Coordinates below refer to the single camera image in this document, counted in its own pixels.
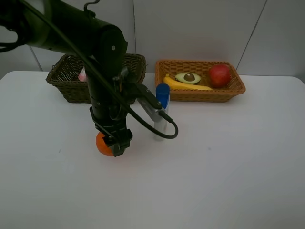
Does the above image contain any red apple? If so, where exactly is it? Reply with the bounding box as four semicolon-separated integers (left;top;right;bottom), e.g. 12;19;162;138
208;64;231;88

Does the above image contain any orange tangerine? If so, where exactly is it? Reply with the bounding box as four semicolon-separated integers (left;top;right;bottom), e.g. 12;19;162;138
95;132;114;157

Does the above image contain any halved avocado with pit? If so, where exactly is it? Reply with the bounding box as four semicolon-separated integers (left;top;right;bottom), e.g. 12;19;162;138
175;72;201;84

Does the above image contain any dark green wicker basket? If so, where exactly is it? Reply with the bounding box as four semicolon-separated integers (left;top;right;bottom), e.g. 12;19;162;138
46;53;146;104

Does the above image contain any pink bottle white cap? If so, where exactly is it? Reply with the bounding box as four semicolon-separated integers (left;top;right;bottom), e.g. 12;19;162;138
78;68;87;82

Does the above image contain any white tube blue cap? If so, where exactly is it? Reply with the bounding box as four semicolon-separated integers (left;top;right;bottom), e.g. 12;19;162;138
154;83;170;134

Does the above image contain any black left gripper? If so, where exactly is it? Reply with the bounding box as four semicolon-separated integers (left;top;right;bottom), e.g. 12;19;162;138
90;107;133;157

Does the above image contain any yellow banana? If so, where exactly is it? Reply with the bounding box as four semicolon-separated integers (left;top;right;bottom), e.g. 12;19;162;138
163;74;212;91

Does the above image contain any black left camera cable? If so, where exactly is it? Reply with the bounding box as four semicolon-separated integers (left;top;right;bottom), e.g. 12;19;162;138
19;0;179;139

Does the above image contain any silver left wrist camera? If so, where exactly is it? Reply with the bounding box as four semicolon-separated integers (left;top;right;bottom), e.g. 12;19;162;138
128;83;164;123

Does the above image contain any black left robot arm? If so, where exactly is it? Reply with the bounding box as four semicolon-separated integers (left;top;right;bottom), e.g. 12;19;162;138
0;0;132;156

